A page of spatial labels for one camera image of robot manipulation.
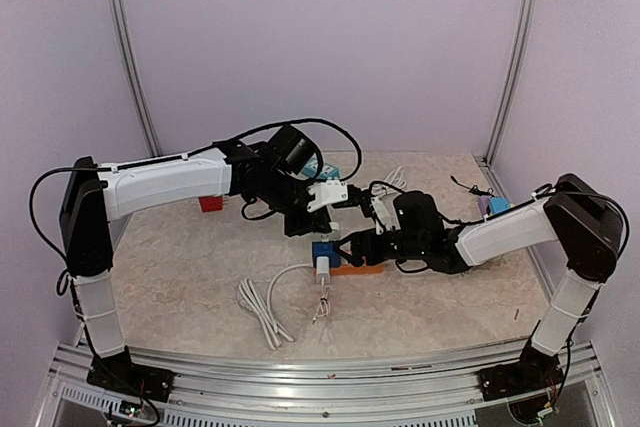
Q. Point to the blue cube adapter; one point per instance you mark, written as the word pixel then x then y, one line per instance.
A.
pixel 326 249

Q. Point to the right aluminium corner post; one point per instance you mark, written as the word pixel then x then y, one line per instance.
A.
pixel 514 68

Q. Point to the orange power strip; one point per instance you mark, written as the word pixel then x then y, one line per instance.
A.
pixel 343 269

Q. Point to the red cube socket adapter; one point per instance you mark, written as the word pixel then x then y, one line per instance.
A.
pixel 212 203

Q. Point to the white usb charger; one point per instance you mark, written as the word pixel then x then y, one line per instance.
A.
pixel 323 278

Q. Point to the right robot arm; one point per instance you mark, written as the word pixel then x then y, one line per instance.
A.
pixel 592 229

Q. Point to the left aluminium corner post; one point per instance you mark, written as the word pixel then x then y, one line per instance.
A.
pixel 131 71

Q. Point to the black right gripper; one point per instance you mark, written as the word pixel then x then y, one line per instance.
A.
pixel 358 238

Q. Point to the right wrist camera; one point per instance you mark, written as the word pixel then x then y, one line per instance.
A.
pixel 373 207

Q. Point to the aluminium front frame rail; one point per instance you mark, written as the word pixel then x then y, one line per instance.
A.
pixel 415 390

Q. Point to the white plug adapter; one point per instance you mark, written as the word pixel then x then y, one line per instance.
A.
pixel 334 234

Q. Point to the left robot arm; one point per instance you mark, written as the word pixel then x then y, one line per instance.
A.
pixel 98 194

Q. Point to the light blue small adapter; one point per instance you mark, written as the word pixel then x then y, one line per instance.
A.
pixel 498 205

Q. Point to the aluminium corner post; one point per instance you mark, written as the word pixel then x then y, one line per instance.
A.
pixel 131 71
pixel 514 68

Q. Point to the purple power strip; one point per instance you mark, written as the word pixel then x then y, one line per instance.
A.
pixel 484 205

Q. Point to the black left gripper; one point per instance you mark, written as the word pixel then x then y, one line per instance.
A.
pixel 294 227

